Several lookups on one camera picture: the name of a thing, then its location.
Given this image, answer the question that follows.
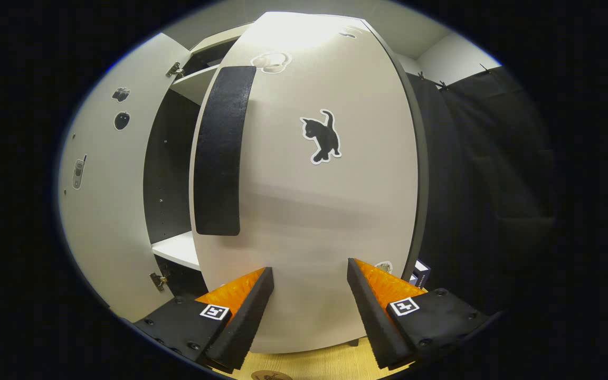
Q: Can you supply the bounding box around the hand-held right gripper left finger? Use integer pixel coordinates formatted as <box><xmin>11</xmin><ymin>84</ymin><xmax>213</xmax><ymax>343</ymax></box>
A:
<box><xmin>132</xmin><ymin>267</ymin><xmax>274</xmax><ymax>373</ymax></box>

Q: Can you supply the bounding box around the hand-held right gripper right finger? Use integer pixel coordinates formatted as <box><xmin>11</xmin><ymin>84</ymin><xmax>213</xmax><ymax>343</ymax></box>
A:
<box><xmin>347</xmin><ymin>258</ymin><xmax>490</xmax><ymax>370</ymax></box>

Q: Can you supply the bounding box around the white cabinet door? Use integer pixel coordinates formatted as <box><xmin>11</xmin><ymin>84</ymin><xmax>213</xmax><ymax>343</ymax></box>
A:
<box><xmin>57</xmin><ymin>33</ymin><xmax>194</xmax><ymax>324</ymax></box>
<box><xmin>189</xmin><ymin>11</ymin><xmax>430</xmax><ymax>354</ymax></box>

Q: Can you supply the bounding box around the small dark box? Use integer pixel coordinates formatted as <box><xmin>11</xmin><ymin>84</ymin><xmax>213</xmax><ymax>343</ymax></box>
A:
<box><xmin>408</xmin><ymin>259</ymin><xmax>432</xmax><ymax>288</ymax></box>

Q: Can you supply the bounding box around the white cabinet shelf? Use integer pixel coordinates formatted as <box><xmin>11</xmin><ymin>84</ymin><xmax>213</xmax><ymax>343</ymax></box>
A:
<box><xmin>151</xmin><ymin>231</ymin><xmax>202</xmax><ymax>271</ymax></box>
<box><xmin>169</xmin><ymin>64</ymin><xmax>220</xmax><ymax>106</ymax></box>

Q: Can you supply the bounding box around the black foam door pad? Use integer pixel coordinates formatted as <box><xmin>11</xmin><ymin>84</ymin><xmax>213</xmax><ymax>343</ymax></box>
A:
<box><xmin>193</xmin><ymin>66</ymin><xmax>257</xmax><ymax>236</ymax></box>

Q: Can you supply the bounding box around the white and grey cabinet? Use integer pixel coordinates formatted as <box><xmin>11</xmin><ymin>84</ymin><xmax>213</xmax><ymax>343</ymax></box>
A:
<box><xmin>143</xmin><ymin>22</ymin><xmax>256</xmax><ymax>299</ymax></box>

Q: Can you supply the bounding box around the black backdrop cloth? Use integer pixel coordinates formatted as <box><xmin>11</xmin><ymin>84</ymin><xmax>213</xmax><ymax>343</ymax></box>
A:
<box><xmin>407</xmin><ymin>66</ymin><xmax>558</xmax><ymax>317</ymax></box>

